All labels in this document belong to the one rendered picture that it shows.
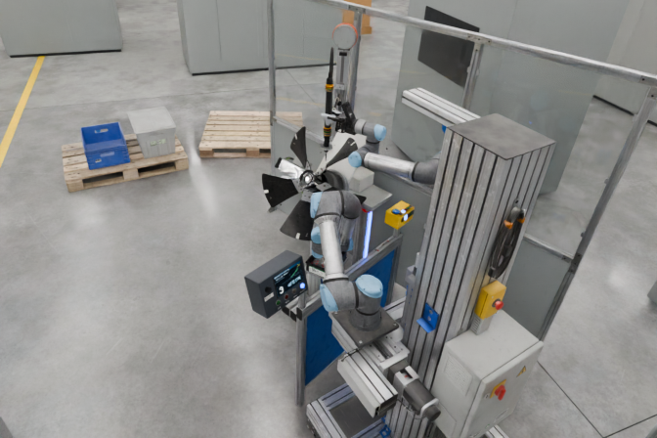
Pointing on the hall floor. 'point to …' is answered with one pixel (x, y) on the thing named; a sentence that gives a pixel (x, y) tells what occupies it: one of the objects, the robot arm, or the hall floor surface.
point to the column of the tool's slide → (343, 76)
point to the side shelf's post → (358, 237)
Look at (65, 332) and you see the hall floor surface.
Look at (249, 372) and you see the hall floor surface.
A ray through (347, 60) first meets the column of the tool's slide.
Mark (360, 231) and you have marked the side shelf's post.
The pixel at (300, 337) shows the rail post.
